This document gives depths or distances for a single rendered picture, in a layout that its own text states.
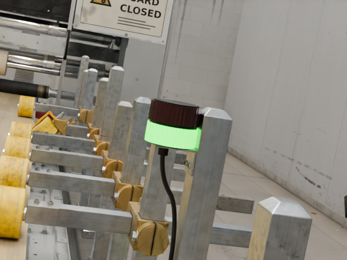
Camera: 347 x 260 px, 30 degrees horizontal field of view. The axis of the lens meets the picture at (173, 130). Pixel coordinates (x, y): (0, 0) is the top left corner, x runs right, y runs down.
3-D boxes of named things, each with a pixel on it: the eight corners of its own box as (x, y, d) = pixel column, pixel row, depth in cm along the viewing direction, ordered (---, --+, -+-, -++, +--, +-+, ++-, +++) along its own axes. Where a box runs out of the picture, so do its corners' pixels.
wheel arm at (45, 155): (216, 184, 163) (219, 170, 163) (220, 187, 160) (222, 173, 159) (14, 157, 152) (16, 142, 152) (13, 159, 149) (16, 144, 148)
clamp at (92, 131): (101, 140, 209) (104, 125, 209) (106, 147, 196) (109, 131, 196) (83, 137, 208) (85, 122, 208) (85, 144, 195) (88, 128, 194)
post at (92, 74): (77, 190, 254) (97, 68, 248) (78, 192, 250) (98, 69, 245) (68, 189, 253) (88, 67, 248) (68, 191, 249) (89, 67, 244)
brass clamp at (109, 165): (120, 172, 161) (124, 152, 160) (127, 184, 148) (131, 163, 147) (95, 169, 160) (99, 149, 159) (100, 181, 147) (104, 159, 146)
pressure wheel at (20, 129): (29, 147, 170) (27, 157, 177) (33, 119, 173) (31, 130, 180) (5, 144, 169) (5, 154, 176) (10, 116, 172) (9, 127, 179)
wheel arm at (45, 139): (193, 164, 187) (195, 152, 187) (196, 167, 184) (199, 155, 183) (17, 140, 176) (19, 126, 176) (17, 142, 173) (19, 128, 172)
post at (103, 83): (85, 227, 205) (110, 78, 200) (87, 231, 202) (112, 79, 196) (75, 226, 204) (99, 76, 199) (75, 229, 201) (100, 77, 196)
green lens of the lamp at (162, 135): (188, 142, 79) (191, 125, 79) (200, 151, 73) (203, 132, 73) (140, 135, 78) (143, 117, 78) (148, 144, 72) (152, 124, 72)
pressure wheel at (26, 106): (33, 105, 242) (31, 122, 247) (35, 93, 249) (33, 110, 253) (17, 102, 241) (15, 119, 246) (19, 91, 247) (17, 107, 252)
